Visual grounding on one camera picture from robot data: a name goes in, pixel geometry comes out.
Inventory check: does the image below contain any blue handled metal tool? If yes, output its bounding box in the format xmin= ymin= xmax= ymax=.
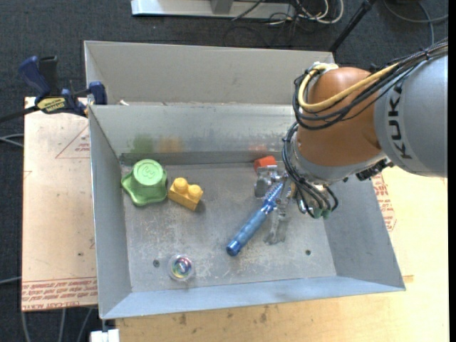
xmin=226 ymin=165 xmax=289 ymax=257

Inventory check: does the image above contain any clear ball with coloured swirl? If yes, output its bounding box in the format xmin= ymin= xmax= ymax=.
xmin=167 ymin=253 xmax=196 ymax=282

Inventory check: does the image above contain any red-orange small block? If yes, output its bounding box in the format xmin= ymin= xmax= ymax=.
xmin=253 ymin=155 xmax=278 ymax=173

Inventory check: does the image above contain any yellow toy brick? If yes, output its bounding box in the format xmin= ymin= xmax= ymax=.
xmin=167 ymin=177 xmax=204 ymax=212

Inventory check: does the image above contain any grey metal bin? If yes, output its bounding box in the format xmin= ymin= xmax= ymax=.
xmin=83 ymin=40 xmax=406 ymax=320

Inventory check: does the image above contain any green plastic cup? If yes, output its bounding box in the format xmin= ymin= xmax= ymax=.
xmin=120 ymin=158 xmax=168 ymax=207

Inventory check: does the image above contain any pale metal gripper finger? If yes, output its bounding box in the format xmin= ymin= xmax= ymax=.
xmin=263 ymin=199 xmax=286 ymax=245
xmin=276 ymin=204 xmax=292 ymax=244

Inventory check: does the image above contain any brown cardboard board red print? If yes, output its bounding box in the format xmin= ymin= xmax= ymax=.
xmin=21 ymin=96 xmax=415 ymax=312

